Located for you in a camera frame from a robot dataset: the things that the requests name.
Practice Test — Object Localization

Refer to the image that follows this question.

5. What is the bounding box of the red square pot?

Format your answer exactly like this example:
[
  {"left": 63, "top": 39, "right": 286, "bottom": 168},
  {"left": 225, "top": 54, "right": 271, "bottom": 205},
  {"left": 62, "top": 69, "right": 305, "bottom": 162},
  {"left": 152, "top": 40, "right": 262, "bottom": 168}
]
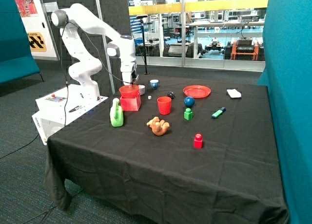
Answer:
[{"left": 120, "top": 93, "right": 141, "bottom": 112}]

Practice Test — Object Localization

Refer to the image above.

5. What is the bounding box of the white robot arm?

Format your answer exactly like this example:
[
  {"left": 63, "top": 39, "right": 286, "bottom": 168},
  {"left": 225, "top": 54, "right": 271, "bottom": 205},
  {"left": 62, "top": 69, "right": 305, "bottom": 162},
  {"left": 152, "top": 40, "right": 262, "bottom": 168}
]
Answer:
[{"left": 51, "top": 3, "right": 138, "bottom": 101}]

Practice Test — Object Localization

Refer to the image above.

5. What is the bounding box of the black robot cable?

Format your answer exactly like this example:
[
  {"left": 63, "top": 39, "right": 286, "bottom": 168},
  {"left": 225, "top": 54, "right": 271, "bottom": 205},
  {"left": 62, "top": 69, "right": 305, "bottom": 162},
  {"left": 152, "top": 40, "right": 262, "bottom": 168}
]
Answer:
[{"left": 59, "top": 20, "right": 134, "bottom": 127}]

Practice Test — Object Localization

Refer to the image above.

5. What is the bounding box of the white folded cloth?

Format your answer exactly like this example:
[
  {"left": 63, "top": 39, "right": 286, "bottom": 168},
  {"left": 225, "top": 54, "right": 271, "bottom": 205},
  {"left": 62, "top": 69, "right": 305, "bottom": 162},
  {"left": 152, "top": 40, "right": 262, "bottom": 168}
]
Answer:
[{"left": 227, "top": 89, "right": 242, "bottom": 99}]

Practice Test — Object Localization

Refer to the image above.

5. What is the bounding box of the green toy block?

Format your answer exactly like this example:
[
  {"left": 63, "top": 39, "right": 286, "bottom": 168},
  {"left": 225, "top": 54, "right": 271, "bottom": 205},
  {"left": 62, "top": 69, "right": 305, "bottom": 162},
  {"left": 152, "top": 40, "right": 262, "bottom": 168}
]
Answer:
[{"left": 184, "top": 108, "right": 193, "bottom": 121}]

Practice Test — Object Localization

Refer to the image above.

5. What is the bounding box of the teal sofa bench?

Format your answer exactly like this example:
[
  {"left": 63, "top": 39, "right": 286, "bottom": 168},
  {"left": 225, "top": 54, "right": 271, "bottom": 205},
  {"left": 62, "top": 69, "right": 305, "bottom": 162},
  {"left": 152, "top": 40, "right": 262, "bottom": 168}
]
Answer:
[{"left": 0, "top": 0, "right": 40, "bottom": 84}]

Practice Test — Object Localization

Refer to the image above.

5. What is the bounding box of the red toy block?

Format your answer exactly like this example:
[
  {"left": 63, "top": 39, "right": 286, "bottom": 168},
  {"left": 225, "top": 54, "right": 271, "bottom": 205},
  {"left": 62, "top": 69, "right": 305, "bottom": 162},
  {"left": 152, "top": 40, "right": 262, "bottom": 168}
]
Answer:
[{"left": 194, "top": 133, "right": 203, "bottom": 149}]

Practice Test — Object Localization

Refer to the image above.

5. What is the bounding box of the red wall poster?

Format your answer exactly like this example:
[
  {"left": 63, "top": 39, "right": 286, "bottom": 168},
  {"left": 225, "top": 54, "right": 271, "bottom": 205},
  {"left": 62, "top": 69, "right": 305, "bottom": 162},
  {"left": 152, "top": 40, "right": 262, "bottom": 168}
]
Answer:
[{"left": 15, "top": 0, "right": 38, "bottom": 18}]

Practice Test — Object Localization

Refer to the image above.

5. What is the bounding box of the black marker pen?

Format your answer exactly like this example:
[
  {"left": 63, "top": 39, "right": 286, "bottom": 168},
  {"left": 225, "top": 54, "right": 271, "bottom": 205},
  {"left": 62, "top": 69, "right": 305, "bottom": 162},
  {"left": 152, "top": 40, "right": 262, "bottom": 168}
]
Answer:
[{"left": 69, "top": 106, "right": 82, "bottom": 112}]

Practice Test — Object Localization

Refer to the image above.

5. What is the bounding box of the red plastic plate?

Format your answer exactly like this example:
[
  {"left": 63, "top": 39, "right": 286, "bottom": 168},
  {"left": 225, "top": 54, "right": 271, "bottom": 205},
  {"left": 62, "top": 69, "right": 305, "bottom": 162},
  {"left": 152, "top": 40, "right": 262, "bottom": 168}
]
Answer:
[{"left": 183, "top": 85, "right": 211, "bottom": 98}]

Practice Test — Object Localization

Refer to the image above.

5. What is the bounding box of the black tablecloth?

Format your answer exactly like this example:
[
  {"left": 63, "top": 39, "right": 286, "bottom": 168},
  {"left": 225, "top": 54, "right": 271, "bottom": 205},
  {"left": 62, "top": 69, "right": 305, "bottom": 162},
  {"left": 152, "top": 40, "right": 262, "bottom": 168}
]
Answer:
[{"left": 44, "top": 76, "right": 290, "bottom": 224}]

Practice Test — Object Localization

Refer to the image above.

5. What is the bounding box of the green highlighter marker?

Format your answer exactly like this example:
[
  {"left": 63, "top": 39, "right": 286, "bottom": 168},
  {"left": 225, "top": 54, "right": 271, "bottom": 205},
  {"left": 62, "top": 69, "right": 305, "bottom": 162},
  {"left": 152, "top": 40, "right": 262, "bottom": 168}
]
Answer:
[{"left": 212, "top": 107, "right": 226, "bottom": 119}]

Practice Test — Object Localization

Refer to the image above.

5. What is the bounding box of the white small cup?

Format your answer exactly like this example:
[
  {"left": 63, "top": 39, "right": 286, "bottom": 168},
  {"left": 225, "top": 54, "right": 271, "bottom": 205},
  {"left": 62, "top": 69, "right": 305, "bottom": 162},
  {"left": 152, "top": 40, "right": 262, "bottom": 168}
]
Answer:
[{"left": 138, "top": 85, "right": 145, "bottom": 95}]

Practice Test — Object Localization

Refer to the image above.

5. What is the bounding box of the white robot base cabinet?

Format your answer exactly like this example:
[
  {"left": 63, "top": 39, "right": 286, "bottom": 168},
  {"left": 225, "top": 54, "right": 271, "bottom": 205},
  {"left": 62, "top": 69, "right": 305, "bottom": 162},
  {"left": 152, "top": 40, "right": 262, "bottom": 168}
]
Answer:
[{"left": 32, "top": 84, "right": 107, "bottom": 145}]

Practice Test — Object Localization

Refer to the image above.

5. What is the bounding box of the teal partition wall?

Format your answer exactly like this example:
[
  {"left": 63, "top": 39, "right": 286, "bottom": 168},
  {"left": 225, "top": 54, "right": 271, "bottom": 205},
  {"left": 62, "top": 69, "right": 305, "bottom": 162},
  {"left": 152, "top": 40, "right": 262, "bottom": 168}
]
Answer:
[{"left": 258, "top": 0, "right": 312, "bottom": 224}]

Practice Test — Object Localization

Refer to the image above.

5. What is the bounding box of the yellow black warning sign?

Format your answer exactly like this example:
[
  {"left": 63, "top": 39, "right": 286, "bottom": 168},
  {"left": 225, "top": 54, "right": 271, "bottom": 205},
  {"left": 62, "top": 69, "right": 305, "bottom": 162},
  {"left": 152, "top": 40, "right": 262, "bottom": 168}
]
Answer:
[{"left": 27, "top": 32, "right": 47, "bottom": 53}]

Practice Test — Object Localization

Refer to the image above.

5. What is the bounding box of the brown teddy bear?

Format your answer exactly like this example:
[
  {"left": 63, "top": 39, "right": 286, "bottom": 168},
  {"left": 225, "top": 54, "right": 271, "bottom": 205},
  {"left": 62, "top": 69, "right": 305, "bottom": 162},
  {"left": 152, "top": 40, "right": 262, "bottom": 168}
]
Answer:
[{"left": 146, "top": 116, "right": 170, "bottom": 136}]

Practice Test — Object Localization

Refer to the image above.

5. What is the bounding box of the blue ball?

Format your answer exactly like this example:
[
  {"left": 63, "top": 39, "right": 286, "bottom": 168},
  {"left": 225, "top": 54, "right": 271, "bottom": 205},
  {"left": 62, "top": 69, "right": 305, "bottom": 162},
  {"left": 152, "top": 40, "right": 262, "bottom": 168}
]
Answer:
[{"left": 184, "top": 96, "right": 195, "bottom": 108}]

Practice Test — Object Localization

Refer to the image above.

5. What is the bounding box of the red plastic bowl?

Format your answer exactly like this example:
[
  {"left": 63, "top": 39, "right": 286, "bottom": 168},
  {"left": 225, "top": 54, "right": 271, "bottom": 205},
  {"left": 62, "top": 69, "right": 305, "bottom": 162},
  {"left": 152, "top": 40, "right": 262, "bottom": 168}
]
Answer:
[{"left": 119, "top": 84, "right": 139, "bottom": 98}]

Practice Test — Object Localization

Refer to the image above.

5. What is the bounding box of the small black ball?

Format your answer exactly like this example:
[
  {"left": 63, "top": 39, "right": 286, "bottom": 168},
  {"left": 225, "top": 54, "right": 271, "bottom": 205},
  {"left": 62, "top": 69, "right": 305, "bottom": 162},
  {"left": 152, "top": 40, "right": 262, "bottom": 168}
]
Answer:
[{"left": 167, "top": 92, "right": 175, "bottom": 99}]

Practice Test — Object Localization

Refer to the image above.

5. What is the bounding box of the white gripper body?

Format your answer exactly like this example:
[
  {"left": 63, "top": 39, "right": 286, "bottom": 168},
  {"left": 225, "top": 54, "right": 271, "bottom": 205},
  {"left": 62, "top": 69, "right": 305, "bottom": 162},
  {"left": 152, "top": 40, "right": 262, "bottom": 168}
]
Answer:
[{"left": 120, "top": 61, "right": 138, "bottom": 85}]

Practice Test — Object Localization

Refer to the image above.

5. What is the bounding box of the red plastic cup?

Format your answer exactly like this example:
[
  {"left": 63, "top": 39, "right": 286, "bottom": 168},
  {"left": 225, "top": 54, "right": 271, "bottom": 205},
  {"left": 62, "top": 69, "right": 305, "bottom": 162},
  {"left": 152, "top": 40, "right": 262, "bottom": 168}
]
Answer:
[{"left": 157, "top": 96, "right": 172, "bottom": 115}]

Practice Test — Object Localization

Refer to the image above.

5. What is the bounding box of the blue and white cup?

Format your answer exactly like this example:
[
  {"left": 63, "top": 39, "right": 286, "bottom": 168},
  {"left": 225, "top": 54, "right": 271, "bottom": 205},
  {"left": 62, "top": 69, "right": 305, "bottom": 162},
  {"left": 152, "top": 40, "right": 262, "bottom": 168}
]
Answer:
[{"left": 150, "top": 79, "right": 159, "bottom": 90}]

